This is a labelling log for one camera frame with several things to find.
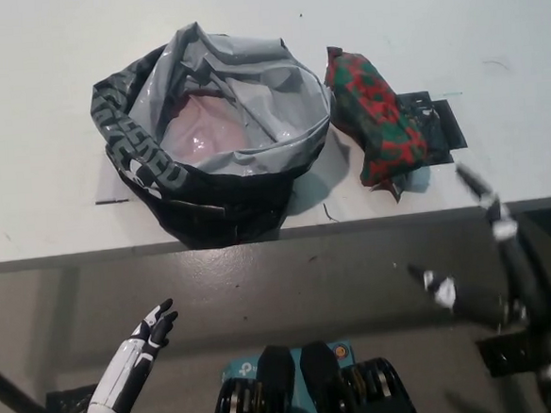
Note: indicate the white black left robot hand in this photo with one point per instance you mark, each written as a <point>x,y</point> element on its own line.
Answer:
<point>134,353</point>

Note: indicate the black tape patch on table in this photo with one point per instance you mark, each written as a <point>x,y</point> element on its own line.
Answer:
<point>450,128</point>

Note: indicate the black table leg bar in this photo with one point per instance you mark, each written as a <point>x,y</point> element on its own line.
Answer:
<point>9,388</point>

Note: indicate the pink plastic pouch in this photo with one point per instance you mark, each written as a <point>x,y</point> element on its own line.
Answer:
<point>203,126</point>

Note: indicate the red green coffee bean bag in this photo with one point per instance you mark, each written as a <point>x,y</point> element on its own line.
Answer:
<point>373,114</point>

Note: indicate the thin black tape strip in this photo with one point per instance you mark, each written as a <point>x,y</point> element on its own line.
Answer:
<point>112,201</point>

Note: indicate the black plastic bag grey lining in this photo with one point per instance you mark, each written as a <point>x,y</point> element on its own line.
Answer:
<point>162,214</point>

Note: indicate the dark thread scrap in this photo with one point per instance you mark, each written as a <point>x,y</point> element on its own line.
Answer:
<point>328,213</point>

